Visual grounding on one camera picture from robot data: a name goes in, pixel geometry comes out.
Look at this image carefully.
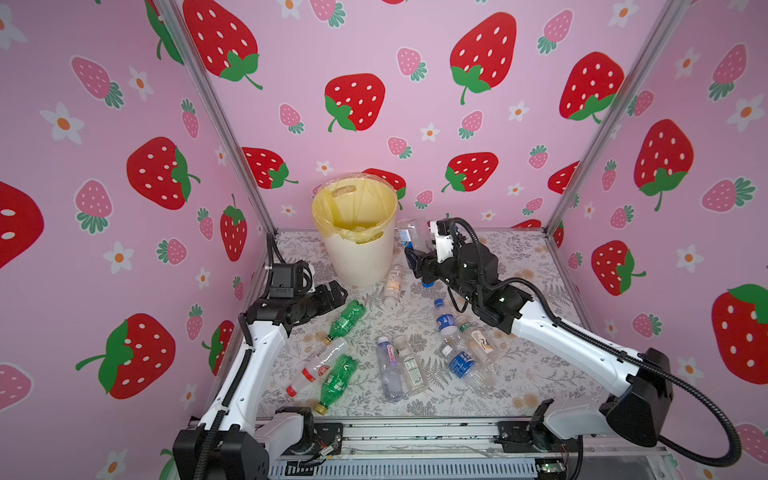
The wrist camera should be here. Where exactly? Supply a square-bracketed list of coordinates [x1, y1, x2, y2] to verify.
[429, 218, 460, 263]
[265, 261, 314, 299]

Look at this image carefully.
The clear bottle pink label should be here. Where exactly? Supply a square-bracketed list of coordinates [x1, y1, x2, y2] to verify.
[376, 336, 405, 402]

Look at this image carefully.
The yellow bin liner bag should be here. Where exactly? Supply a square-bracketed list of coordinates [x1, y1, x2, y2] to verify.
[311, 173, 398, 244]

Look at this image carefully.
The blue label bottle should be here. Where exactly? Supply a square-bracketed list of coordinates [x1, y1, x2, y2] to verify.
[438, 344, 494, 394]
[434, 299, 461, 348]

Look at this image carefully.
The green bottle lower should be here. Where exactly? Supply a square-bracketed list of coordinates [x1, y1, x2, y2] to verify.
[314, 355, 358, 415]

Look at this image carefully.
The clear bottle red label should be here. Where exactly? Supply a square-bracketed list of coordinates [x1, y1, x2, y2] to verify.
[285, 337, 349, 398]

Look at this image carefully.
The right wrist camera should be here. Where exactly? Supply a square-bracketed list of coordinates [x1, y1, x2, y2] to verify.
[429, 218, 460, 263]

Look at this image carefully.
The white plastic waste bin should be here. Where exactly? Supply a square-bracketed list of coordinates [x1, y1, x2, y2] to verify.
[313, 179, 398, 287]

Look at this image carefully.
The green bottle upper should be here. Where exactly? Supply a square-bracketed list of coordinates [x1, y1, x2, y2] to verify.
[324, 300, 367, 344]

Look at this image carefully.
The clear bottle green label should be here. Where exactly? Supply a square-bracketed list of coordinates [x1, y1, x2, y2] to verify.
[394, 336, 427, 396]

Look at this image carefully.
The clear bottle blue cap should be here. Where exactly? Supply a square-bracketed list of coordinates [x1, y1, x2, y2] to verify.
[396, 216, 434, 253]

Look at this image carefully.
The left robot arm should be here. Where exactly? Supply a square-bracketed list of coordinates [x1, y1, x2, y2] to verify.
[172, 281, 348, 479]

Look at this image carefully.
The small bottle orange label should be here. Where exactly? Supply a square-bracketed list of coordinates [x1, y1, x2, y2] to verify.
[384, 265, 404, 308]

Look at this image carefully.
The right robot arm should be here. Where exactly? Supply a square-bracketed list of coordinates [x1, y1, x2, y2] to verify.
[404, 218, 673, 451]

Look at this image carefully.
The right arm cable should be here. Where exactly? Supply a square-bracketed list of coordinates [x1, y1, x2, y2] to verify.
[443, 217, 743, 468]

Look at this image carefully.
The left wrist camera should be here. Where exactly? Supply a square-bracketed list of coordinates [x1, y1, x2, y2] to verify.
[265, 261, 314, 299]

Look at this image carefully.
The tea bottle beige label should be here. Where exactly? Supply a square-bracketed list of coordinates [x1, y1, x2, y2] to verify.
[459, 321, 498, 365]

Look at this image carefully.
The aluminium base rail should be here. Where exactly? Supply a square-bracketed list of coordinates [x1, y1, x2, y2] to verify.
[161, 416, 661, 480]

